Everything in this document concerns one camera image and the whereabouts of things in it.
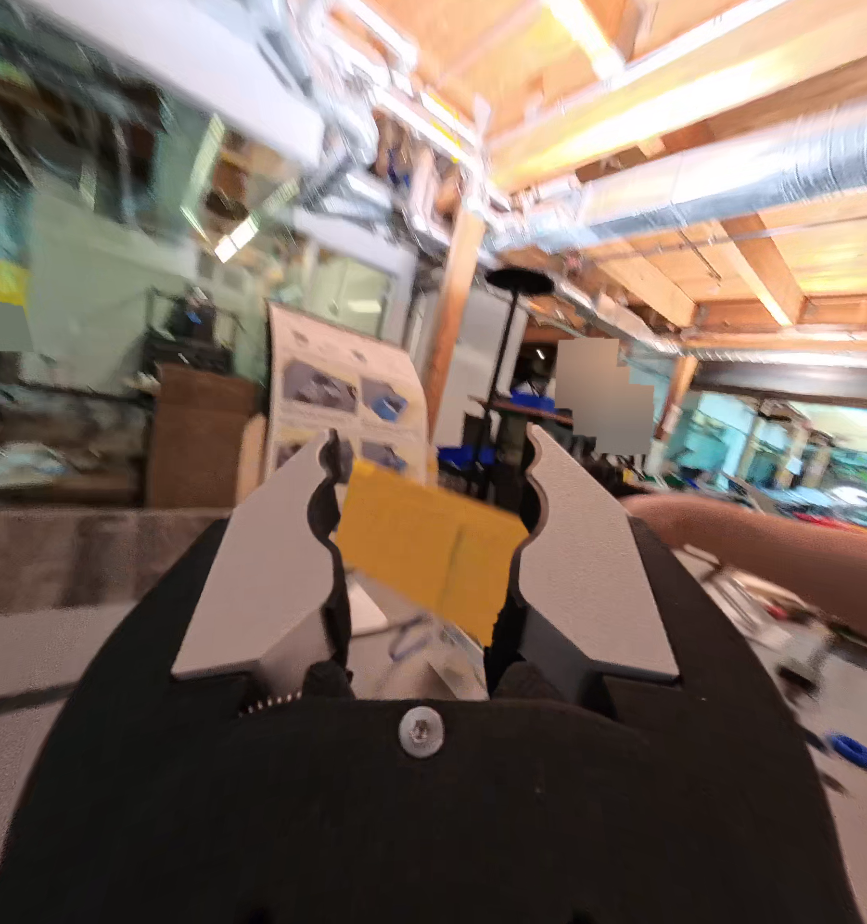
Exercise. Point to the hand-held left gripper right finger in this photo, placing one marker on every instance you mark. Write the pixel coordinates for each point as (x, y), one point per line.
(592, 592)

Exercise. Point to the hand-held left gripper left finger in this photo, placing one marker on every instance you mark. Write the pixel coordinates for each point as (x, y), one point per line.
(260, 585)

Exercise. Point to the yellow plastic bin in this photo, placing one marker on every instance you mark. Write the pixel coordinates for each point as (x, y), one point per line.
(419, 548)

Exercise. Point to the person's right forearm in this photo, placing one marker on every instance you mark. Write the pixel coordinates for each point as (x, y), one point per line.
(801, 556)

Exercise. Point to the brown cardboard box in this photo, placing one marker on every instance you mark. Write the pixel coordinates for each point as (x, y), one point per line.
(202, 440)

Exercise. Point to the blue plastic bin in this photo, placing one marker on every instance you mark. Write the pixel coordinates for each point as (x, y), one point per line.
(531, 398)
(462, 456)

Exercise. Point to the instruction sheet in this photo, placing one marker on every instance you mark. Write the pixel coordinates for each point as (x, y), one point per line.
(347, 361)

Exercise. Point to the black pole stand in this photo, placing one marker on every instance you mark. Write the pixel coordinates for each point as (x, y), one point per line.
(520, 281)

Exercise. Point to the wide silver air duct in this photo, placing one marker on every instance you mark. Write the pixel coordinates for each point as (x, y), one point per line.
(729, 180)

